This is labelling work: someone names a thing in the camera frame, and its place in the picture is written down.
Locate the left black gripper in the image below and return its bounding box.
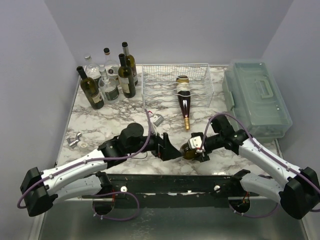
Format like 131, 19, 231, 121
127, 126, 182, 161

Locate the green bottle silver neck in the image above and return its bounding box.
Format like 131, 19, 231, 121
179, 143, 203, 160

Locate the red wine bottle gold cap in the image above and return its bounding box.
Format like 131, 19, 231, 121
176, 75, 191, 131

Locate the green bottle black neck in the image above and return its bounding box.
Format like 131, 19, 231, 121
118, 53, 136, 99

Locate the clear bottle dark label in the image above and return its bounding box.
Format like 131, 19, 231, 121
98, 66, 120, 104

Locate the dark green wine bottle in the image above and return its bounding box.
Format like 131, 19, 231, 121
122, 41, 138, 85

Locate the clear bottle white label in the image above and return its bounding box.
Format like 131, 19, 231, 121
103, 47, 120, 86

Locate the clear bottle green label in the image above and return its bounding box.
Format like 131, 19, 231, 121
84, 53, 102, 85

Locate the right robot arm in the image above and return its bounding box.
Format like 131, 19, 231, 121
188, 112, 320, 220

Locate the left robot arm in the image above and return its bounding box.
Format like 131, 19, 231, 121
17, 122, 182, 217

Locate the translucent plastic storage box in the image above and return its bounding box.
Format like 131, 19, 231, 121
222, 59, 293, 143

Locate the small metal clamp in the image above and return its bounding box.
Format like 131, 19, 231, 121
66, 132, 82, 149

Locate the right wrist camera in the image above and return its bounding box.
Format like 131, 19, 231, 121
188, 136, 205, 154

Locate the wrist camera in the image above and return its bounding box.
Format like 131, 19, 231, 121
188, 136, 205, 154
150, 114, 165, 134

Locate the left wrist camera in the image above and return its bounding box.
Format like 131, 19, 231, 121
150, 114, 165, 134

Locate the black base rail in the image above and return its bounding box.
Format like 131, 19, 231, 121
82, 172, 278, 210

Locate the white wire wine rack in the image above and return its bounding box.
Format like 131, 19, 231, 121
141, 63, 214, 109

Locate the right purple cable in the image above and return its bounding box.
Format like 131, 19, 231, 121
199, 113, 320, 218

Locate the aluminium frame rail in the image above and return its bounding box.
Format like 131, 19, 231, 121
29, 200, 88, 240

